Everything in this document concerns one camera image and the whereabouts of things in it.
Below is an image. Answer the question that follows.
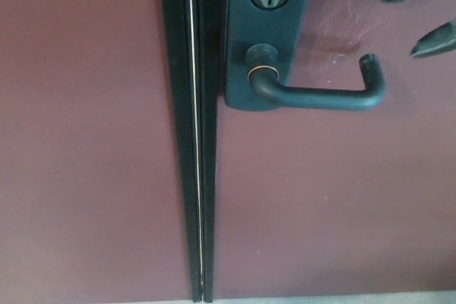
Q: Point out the black door lock plate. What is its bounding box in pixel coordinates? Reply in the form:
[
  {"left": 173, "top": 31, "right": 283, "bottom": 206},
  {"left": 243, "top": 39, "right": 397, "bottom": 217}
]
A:
[{"left": 224, "top": 0, "right": 317, "bottom": 112}]

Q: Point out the black door edge strip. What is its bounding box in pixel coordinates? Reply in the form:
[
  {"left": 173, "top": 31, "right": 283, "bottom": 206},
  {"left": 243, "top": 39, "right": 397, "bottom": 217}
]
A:
[
  {"left": 157, "top": 0, "right": 204, "bottom": 302},
  {"left": 190, "top": 0, "right": 233, "bottom": 302}
]

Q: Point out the plain maroon door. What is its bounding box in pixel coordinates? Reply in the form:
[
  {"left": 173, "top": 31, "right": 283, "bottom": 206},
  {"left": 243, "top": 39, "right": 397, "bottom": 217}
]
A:
[{"left": 0, "top": 0, "right": 196, "bottom": 302}]

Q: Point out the maroon door with handle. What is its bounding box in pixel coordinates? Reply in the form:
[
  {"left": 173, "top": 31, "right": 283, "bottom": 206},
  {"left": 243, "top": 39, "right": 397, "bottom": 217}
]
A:
[{"left": 212, "top": 0, "right": 456, "bottom": 302}]

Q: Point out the black lever door handle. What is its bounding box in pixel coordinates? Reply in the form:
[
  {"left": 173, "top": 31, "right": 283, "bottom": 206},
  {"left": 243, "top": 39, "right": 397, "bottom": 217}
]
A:
[{"left": 245, "top": 43, "right": 388, "bottom": 112}]

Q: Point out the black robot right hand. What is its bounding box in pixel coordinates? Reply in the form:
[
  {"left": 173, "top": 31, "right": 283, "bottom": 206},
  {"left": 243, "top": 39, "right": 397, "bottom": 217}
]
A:
[{"left": 379, "top": 0, "right": 456, "bottom": 59}]

